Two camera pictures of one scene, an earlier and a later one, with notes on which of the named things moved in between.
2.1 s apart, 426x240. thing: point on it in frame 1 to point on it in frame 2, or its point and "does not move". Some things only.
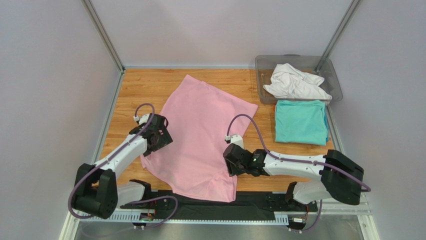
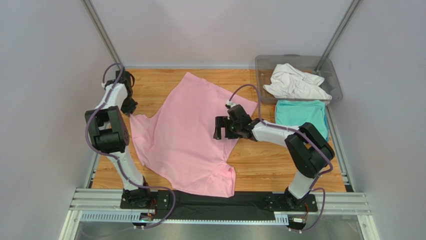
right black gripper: (231, 163) to (225, 126)
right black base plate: (285, 202) does not move
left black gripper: (165, 139) to (129, 109)
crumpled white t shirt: (288, 81) does not move
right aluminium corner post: (337, 34) does not move
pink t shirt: (204, 122) does not move
